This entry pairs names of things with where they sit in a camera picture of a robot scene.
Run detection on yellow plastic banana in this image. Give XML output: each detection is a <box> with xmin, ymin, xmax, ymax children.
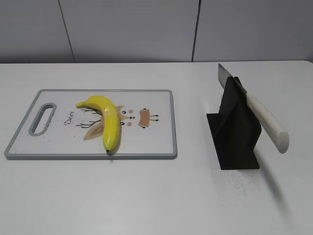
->
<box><xmin>76</xmin><ymin>95</ymin><xmax>120</xmax><ymax>153</ymax></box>

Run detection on white-handled cleaver knife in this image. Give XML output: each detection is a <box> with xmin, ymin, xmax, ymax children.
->
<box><xmin>218</xmin><ymin>64</ymin><xmax>290</xmax><ymax>154</ymax></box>

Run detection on black knife stand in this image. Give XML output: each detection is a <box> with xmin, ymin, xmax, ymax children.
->
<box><xmin>206</xmin><ymin>77</ymin><xmax>262</xmax><ymax>170</ymax></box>

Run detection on white grey-rimmed cutting board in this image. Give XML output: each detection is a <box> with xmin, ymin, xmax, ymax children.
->
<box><xmin>4</xmin><ymin>89</ymin><xmax>177</xmax><ymax>160</ymax></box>

